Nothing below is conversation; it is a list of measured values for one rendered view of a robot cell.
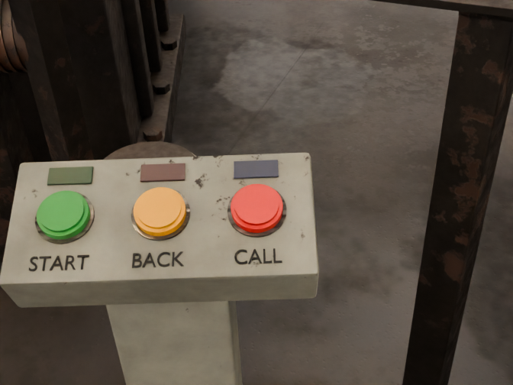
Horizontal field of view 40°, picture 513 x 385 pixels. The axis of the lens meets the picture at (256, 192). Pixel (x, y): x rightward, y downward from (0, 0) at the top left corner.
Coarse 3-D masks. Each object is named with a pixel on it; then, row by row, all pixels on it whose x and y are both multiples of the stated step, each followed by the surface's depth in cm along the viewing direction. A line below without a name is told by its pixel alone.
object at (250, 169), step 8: (248, 160) 57; (256, 160) 57; (264, 160) 57; (272, 160) 57; (240, 168) 57; (248, 168) 57; (256, 168) 57; (264, 168) 57; (272, 168) 57; (240, 176) 57; (248, 176) 57; (256, 176) 57; (264, 176) 57; (272, 176) 57
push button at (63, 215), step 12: (60, 192) 55; (72, 192) 56; (48, 204) 55; (60, 204) 55; (72, 204) 55; (84, 204) 55; (48, 216) 54; (60, 216) 54; (72, 216) 54; (84, 216) 55; (48, 228) 54; (60, 228) 54; (72, 228) 54
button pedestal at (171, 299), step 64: (128, 192) 57; (192, 192) 56; (64, 256) 54; (128, 256) 54; (192, 256) 53; (256, 256) 53; (128, 320) 58; (192, 320) 58; (128, 384) 64; (192, 384) 64
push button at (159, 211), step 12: (144, 192) 56; (156, 192) 55; (168, 192) 55; (144, 204) 55; (156, 204) 55; (168, 204) 55; (180, 204) 55; (144, 216) 54; (156, 216) 54; (168, 216) 54; (180, 216) 54; (144, 228) 54; (156, 228) 54; (168, 228) 54
